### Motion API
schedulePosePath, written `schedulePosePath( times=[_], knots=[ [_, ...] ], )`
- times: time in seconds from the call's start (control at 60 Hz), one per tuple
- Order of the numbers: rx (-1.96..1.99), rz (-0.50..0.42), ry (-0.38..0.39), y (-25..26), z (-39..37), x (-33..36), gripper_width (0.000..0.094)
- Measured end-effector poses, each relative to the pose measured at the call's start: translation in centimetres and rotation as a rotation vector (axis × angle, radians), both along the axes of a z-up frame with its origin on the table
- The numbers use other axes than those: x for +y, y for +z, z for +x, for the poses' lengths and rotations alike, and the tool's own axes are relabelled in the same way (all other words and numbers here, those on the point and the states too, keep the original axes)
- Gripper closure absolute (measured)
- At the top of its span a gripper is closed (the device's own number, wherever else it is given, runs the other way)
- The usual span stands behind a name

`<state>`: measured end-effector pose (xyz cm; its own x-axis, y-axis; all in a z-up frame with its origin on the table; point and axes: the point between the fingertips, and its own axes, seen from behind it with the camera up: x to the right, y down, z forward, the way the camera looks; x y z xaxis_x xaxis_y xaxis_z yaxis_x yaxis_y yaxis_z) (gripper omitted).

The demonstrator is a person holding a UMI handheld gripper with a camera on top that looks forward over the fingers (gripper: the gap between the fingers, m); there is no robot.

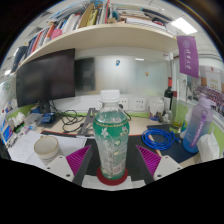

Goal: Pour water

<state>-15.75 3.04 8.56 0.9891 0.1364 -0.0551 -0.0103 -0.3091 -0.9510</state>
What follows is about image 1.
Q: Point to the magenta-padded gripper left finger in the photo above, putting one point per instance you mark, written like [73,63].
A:
[60,166]

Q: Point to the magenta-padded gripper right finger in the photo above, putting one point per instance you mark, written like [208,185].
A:
[166,166]

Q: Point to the clear green-labelled drink bottle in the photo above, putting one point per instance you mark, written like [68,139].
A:
[111,133]

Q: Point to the large purple water bottle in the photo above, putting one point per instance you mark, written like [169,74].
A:
[196,130]

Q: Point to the cream patterned ceramic mug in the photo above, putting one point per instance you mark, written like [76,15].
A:
[46,148]

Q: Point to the blank white paper sheet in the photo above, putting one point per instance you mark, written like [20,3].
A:
[71,143]

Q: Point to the black desk mat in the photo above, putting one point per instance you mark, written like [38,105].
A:
[133,160]

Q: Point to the handwritten white paper sheet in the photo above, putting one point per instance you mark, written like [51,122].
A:
[23,146]

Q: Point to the clear drinking glass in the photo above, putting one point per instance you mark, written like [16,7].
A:
[177,123]

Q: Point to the crumpled white tissue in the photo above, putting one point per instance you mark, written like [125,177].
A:
[208,148]

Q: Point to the grey metal laptop stand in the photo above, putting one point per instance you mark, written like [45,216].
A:
[86,125]

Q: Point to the small blue device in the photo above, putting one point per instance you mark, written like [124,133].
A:
[48,117]

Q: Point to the clear plastic box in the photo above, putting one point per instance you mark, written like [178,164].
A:
[33,120]

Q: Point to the dark wine bottle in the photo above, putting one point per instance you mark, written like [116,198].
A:
[168,98]

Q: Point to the group photo poster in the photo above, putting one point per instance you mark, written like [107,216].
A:
[210,90]

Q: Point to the black computer monitor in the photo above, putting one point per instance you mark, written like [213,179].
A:
[45,78]

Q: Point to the purple hanging pennant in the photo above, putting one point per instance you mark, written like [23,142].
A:
[188,56]

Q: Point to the ceiling lights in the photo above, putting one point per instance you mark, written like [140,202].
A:
[184,25]

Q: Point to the white wall socket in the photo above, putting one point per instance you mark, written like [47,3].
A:
[124,102]
[139,104]

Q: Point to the wall shelf with books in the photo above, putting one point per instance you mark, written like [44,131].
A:
[100,36]

